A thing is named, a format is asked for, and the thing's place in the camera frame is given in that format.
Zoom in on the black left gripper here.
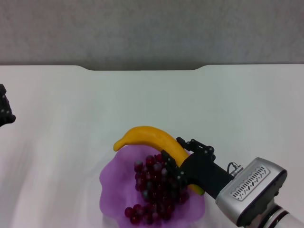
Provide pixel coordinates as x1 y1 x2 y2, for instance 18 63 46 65
0 84 16 128

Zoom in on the red grape bunch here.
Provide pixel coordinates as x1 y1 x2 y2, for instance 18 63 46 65
124 153 190 225

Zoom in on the yellow banana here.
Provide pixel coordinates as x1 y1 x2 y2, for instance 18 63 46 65
113 125 205 196

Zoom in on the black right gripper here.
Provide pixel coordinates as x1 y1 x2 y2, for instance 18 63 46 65
161 136 235 199

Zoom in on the right wrist cable with plug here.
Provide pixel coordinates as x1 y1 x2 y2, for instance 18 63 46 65
227 161 245 177

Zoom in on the purple wavy plastic plate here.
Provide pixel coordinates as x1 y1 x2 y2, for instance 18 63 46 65
99 142 206 228

